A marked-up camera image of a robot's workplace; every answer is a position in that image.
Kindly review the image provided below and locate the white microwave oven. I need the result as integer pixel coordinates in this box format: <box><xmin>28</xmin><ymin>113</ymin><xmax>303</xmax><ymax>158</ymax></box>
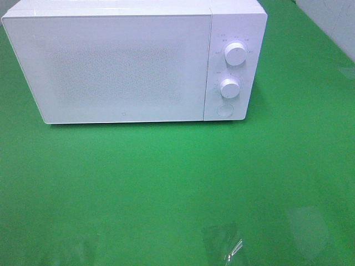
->
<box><xmin>1</xmin><ymin>1</ymin><xmax>267</xmax><ymax>121</ymax></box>

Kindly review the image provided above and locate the white microwave knob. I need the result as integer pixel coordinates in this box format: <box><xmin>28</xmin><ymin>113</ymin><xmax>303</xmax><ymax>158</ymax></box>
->
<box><xmin>220</xmin><ymin>78</ymin><xmax>241</xmax><ymax>99</ymax></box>
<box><xmin>224</xmin><ymin>41</ymin><xmax>247</xmax><ymax>67</ymax></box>

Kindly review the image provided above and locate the white microwave door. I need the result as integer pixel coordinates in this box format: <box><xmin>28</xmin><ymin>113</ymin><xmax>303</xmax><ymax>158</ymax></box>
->
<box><xmin>3</xmin><ymin>15</ymin><xmax>211</xmax><ymax>124</ymax></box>

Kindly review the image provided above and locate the round door release button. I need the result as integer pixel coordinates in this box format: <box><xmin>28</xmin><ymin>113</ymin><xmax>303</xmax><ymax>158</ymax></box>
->
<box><xmin>217</xmin><ymin>104</ymin><xmax>234</xmax><ymax>117</ymax></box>

